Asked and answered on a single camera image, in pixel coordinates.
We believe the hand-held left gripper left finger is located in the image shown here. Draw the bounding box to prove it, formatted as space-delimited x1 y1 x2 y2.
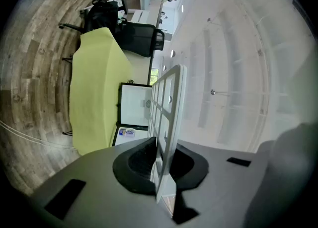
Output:
31 136 172 228

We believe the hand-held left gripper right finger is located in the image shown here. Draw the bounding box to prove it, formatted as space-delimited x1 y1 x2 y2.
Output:
171 140 268 228

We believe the white plastic rack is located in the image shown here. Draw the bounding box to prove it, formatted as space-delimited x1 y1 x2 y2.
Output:
148 64 187 204

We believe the white and blue label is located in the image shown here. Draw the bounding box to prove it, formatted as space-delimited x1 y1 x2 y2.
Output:
118 127 136 138

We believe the green tablecloth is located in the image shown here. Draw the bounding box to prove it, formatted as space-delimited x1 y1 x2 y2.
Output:
69 27 134 156

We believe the beige desk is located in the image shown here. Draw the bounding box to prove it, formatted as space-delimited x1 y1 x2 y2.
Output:
123 48 154 86

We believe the black mesh office chair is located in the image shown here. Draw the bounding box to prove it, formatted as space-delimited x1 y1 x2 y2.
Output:
116 21 165 58

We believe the black jacket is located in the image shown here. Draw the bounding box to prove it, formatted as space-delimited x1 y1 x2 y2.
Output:
79 0 119 34

